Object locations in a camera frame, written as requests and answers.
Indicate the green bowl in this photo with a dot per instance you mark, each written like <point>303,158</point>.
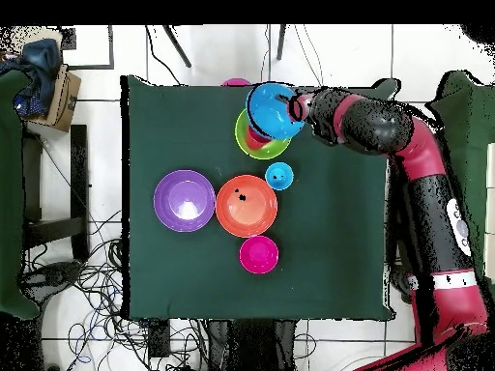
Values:
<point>241,133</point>

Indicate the black framed board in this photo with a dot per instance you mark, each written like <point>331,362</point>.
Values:
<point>111,46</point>

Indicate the small pink bowl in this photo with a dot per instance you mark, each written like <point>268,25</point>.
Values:
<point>258,254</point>

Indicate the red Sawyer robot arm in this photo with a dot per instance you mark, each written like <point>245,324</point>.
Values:
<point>421,154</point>

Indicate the black tripod leg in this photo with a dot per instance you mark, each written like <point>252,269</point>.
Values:
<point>178,47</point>
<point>281,42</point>

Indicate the blue fabric bag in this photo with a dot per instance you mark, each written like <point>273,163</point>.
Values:
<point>40,73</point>

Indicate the green cloth side table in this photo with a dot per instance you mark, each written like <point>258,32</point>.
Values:
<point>9,193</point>
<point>470,135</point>

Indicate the cardboard box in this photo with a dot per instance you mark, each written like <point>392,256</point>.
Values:
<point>65,100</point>

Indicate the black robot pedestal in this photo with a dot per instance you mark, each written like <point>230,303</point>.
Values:
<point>251,348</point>

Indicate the blue cup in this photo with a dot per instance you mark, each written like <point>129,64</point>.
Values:
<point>279,176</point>

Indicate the black stool frame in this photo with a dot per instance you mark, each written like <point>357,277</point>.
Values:
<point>79,174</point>

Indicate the black power adapter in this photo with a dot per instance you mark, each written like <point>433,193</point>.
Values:
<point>159,340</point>

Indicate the blue bowl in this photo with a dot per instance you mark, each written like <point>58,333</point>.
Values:
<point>270,112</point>

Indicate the dark green table cloth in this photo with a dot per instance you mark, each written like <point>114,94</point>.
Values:
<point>232,290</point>

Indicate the purple bowl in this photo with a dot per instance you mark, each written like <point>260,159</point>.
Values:
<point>184,201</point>

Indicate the orange bowl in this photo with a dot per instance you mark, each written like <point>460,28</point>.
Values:
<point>246,212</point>

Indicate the red cup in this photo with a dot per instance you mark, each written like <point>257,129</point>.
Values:
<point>254,140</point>

